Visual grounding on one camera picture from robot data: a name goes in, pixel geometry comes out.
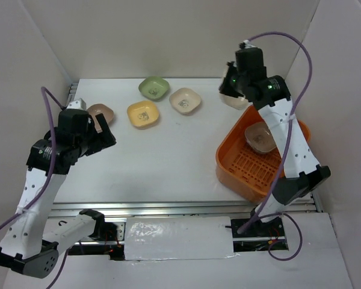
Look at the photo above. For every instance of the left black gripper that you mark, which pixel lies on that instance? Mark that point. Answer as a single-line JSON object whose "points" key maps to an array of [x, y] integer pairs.
{"points": [[103, 139]]}

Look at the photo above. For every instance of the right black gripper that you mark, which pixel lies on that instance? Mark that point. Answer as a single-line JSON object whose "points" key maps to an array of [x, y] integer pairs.
{"points": [[225, 88]]}

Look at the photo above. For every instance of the cream plate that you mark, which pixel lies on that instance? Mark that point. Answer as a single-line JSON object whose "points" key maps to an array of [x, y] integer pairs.
{"points": [[185, 100], [236, 100]]}

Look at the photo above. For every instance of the brown plate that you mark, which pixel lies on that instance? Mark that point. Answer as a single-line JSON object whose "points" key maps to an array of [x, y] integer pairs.
{"points": [[96, 109], [259, 137]]}

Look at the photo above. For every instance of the yellow square plate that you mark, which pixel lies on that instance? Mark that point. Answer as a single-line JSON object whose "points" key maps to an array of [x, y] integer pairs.
{"points": [[143, 114]]}

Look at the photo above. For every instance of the orange plastic bin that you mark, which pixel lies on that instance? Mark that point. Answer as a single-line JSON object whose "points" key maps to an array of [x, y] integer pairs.
{"points": [[241, 169]]}

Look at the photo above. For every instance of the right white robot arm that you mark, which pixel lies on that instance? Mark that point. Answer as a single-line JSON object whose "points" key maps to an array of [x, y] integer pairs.
{"points": [[302, 170]]}

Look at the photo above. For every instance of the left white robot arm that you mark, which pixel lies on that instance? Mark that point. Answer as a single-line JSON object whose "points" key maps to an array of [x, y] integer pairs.
{"points": [[26, 249]]}

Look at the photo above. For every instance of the green plate at back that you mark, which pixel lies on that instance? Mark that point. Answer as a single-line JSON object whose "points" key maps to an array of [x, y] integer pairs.
{"points": [[154, 88]]}

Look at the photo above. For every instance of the white foil cover panel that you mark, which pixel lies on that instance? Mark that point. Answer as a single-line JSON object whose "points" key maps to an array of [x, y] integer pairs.
{"points": [[181, 238]]}

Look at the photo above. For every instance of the aluminium frame rail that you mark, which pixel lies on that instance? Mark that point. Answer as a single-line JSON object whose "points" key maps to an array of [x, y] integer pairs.
{"points": [[168, 168]]}

